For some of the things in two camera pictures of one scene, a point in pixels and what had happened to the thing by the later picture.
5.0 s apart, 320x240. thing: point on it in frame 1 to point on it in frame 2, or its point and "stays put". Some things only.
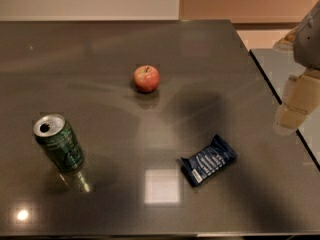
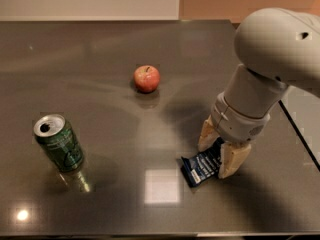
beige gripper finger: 301,97 to 232,156
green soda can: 60,142 stays put
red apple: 146,78 stays put
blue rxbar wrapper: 206,162 stays put
